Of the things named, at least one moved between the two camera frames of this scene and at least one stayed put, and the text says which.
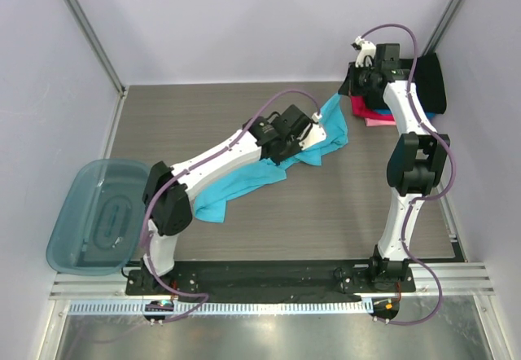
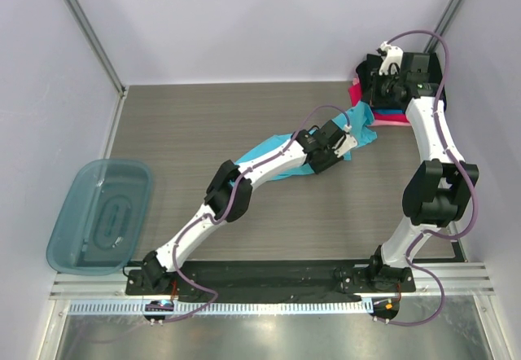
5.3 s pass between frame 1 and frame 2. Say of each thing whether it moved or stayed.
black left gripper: moved
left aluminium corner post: stayed
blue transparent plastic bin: stayed
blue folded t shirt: stayed
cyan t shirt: moved
